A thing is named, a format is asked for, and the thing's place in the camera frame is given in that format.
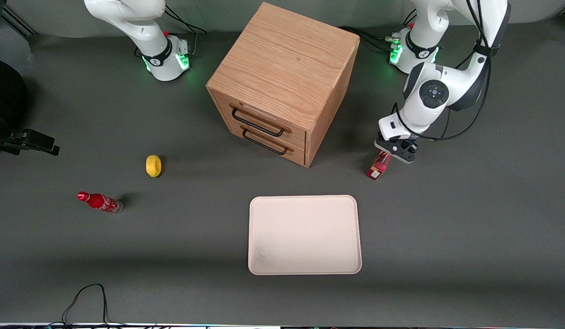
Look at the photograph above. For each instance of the red cookie box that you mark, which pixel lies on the red cookie box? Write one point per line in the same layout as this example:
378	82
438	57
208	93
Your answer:
378	168

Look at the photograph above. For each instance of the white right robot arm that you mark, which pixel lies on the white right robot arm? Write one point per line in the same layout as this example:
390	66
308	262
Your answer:
145	27

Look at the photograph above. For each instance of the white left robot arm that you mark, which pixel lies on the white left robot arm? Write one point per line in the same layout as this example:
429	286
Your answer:
447	91

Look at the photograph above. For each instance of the beige plastic tray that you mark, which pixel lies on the beige plastic tray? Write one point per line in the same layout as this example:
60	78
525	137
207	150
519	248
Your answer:
304	235

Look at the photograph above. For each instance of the red cola bottle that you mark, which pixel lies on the red cola bottle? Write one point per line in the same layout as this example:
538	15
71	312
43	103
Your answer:
98	201

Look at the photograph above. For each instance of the yellow lemon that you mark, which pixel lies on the yellow lemon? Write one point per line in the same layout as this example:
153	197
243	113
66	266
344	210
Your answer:
153	166

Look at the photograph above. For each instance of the wooden drawer cabinet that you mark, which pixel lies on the wooden drawer cabinet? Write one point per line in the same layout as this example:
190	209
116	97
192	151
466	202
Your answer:
287	59

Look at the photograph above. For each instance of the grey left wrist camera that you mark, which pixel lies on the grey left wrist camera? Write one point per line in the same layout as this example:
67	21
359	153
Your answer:
403	157

